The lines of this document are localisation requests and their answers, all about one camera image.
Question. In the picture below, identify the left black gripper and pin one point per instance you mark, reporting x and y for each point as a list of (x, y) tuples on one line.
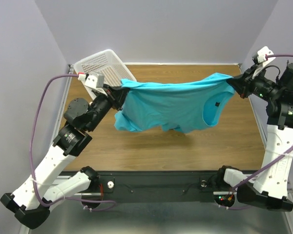
[(115, 96)]

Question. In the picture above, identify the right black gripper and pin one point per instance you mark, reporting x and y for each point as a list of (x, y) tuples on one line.
[(245, 84)]

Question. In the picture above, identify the turquoise t shirt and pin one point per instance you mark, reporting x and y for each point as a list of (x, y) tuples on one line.
[(183, 107)]

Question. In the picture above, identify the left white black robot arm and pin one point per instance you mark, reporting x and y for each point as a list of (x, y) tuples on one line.
[(34, 200)]

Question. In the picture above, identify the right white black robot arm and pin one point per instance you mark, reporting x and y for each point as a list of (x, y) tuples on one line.
[(266, 188)]

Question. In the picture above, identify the white plastic perforated basket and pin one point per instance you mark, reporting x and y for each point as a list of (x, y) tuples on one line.
[(105, 62)]

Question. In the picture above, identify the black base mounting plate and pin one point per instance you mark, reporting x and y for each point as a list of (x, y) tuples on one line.
[(161, 186)]

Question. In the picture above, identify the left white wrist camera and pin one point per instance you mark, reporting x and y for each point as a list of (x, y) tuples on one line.
[(93, 81)]

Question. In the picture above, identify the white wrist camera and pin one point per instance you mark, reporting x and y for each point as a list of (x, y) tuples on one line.
[(263, 57), (93, 81)]

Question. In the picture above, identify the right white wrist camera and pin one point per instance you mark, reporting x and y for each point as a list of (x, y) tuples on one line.
[(263, 57)]

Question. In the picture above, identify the aluminium frame rail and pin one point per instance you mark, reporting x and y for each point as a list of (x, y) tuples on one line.
[(70, 70)]

